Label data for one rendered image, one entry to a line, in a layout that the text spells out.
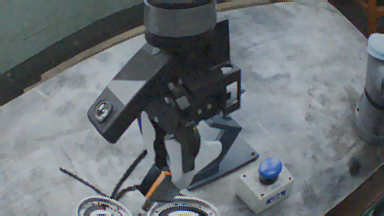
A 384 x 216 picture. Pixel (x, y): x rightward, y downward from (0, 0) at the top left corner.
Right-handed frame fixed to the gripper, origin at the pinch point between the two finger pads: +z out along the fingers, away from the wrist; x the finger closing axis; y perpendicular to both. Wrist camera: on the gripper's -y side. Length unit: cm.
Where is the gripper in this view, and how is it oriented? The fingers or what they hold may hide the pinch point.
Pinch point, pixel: (167, 176)
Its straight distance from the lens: 84.0
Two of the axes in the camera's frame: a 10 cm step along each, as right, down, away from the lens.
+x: -6.1, -5.0, 6.1
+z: 0.1, 7.7, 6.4
